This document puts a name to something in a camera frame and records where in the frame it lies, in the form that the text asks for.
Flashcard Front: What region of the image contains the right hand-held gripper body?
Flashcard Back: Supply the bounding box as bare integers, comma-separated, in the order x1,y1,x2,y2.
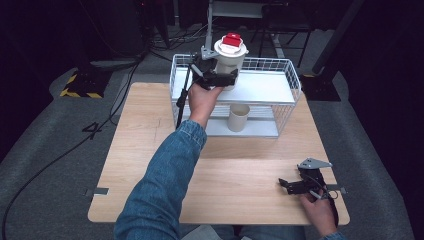
297,157,334,202

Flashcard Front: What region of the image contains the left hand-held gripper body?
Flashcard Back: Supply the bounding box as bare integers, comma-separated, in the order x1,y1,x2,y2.
191,46,222,91

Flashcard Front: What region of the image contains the white cup with red-flap lid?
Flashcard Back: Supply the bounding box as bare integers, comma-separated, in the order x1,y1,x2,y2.
213,32,250,92

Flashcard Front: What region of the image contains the white paper cup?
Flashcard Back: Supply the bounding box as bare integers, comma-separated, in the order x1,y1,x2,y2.
227,103,251,133

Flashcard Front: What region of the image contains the white wire shelf rack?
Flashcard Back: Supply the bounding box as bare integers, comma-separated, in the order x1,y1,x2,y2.
169,53,303,139

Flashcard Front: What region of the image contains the person's left hand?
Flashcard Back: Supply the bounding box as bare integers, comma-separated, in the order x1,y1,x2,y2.
187,82,225,130

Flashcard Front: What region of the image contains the person's right hand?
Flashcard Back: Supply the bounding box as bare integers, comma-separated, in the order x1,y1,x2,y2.
299,191,338,237

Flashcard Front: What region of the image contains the white metal stand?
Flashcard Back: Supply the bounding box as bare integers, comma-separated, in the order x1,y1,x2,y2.
203,0,268,56

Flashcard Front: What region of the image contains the black chair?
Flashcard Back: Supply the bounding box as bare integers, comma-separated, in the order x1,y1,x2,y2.
249,2,316,68

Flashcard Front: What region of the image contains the black slanted pole with base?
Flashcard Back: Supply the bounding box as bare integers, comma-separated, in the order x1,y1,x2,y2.
299,0,366,103

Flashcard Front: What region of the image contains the yellow-black striped stand base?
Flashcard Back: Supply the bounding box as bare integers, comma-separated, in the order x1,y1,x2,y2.
59,68,113,100

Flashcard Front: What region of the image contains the grey metal table bracket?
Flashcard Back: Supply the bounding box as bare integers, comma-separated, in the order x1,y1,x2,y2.
84,187,110,197
325,183,348,195

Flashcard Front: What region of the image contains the right hand-held gripper black cable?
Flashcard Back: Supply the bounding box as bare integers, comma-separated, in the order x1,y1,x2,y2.
308,174,340,228

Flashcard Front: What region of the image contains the hand-held gripper black cable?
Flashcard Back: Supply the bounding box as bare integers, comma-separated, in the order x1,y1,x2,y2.
308,174,340,228
175,63,195,130

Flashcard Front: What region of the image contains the left hand-held gripper black cable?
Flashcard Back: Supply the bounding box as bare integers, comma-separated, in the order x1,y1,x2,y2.
175,63,195,130

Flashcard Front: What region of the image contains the bundle of floor cables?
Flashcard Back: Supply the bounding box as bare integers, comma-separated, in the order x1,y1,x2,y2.
146,22,210,56

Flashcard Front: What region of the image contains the long black floor cable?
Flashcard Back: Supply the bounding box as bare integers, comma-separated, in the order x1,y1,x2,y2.
1,56,145,240

